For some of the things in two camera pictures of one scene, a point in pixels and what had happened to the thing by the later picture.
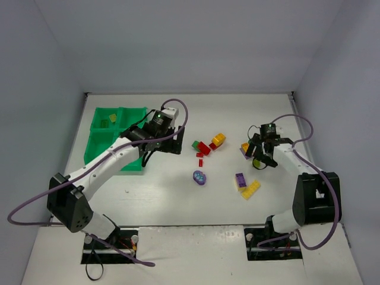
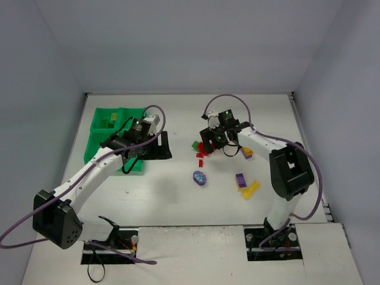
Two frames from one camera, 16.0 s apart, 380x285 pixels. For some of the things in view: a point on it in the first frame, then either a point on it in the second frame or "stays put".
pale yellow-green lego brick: (113, 117) stays put
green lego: (195, 145) stays put
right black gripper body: (265, 146) → (208, 142)
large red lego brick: (203, 148) stays put
